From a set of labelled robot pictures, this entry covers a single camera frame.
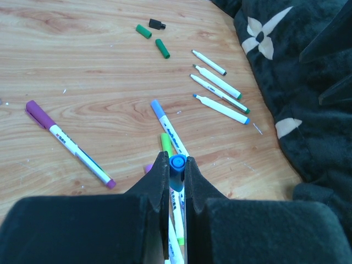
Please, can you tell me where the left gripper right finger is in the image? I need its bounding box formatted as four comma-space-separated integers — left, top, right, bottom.
184, 157, 351, 263

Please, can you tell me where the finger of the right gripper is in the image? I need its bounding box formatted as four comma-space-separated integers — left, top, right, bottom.
318, 74, 351, 105
299, 4, 351, 63

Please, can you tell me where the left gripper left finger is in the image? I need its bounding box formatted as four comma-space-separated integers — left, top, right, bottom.
1, 152, 169, 263

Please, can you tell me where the sky blue pen cap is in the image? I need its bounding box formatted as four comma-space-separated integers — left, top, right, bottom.
169, 155, 186, 192

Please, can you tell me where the periwinkle cap marker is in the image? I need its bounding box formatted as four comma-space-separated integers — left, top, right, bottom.
151, 100, 189, 157

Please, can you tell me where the dark green rainbow marker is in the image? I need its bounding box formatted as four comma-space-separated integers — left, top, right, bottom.
190, 74, 250, 114

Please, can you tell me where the sky blue cap marker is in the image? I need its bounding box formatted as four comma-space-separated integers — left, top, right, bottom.
193, 94, 250, 125

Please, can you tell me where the black cap marker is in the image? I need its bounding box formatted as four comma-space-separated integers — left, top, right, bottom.
191, 49, 227, 76

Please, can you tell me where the dark green pen cap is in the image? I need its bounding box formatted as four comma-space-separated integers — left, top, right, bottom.
155, 38, 171, 59

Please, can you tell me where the black pen cap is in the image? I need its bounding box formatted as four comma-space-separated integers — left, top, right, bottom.
148, 19, 166, 30

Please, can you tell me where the pink cap marker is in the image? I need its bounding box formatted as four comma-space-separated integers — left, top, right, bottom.
164, 217, 184, 264

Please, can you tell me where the black floral pillow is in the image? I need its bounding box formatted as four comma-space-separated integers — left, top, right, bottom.
215, 1, 351, 238

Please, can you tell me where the lilac cap marker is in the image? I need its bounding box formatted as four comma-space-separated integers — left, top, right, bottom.
144, 164, 153, 173

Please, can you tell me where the light green cap marker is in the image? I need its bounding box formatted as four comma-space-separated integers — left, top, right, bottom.
160, 133, 185, 246

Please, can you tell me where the purple cap marker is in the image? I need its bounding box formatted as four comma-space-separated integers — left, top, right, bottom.
25, 100, 116, 189

